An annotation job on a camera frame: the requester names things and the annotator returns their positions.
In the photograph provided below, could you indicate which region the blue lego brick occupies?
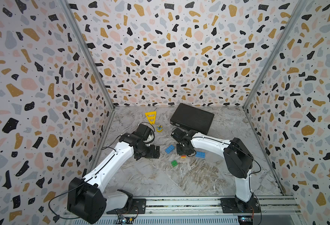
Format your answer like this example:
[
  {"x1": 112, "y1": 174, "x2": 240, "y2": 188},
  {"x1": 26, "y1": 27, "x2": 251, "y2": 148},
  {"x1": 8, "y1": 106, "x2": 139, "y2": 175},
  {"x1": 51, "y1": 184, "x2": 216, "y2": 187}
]
[
  {"x1": 195, "y1": 152, "x2": 206, "y2": 158},
  {"x1": 165, "y1": 145, "x2": 175, "y2": 154}
]

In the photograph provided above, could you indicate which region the green lego brick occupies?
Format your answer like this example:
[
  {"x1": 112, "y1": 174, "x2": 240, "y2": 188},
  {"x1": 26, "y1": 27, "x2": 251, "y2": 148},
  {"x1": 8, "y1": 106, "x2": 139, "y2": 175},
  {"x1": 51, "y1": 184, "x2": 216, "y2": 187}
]
[{"x1": 171, "y1": 160, "x2": 178, "y2": 167}]

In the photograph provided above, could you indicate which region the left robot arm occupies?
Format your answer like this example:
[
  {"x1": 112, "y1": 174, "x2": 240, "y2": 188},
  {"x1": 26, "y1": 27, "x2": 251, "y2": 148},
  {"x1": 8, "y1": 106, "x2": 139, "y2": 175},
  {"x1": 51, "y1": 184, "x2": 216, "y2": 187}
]
[{"x1": 65, "y1": 133, "x2": 160, "y2": 224}]

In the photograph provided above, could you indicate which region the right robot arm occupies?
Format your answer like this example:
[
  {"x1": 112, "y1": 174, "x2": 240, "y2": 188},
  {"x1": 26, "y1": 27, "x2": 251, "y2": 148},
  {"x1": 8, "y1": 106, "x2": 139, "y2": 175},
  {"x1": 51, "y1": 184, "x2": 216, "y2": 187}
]
[{"x1": 171, "y1": 128, "x2": 261, "y2": 212}]

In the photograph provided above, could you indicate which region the small yellow round toy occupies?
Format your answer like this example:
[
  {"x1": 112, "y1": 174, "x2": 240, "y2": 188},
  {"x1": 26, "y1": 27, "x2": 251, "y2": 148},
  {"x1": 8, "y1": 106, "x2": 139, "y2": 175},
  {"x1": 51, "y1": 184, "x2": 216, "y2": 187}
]
[{"x1": 156, "y1": 125, "x2": 163, "y2": 132}]

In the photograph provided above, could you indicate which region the black carrying case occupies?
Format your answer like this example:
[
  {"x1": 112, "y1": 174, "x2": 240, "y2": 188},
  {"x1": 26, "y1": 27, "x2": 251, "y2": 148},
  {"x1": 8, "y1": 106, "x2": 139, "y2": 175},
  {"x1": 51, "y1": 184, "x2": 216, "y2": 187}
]
[{"x1": 170, "y1": 103, "x2": 215, "y2": 135}]

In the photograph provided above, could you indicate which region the yellow triangular plastic piece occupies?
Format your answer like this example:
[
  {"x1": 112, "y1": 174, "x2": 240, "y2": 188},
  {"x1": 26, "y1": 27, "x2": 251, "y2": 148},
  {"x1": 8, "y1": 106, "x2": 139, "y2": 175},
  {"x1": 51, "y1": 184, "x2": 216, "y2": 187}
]
[{"x1": 145, "y1": 111, "x2": 156, "y2": 125}]

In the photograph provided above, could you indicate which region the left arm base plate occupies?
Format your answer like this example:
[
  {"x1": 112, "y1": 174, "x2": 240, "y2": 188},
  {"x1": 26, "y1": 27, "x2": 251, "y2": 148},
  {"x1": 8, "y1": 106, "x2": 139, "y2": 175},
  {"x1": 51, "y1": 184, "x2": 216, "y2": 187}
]
[{"x1": 106, "y1": 198, "x2": 147, "y2": 215}]

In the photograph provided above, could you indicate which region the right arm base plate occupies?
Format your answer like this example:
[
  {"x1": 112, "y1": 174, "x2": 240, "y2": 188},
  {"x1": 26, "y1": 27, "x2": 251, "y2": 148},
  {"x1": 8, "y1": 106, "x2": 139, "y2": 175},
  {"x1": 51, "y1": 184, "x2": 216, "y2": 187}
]
[{"x1": 220, "y1": 197, "x2": 261, "y2": 213}]

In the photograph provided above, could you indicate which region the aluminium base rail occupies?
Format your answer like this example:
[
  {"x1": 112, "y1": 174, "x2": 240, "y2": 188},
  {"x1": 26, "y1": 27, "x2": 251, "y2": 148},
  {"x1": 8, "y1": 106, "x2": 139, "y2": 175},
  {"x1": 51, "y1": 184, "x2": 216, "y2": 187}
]
[{"x1": 60, "y1": 196, "x2": 301, "y2": 225}]

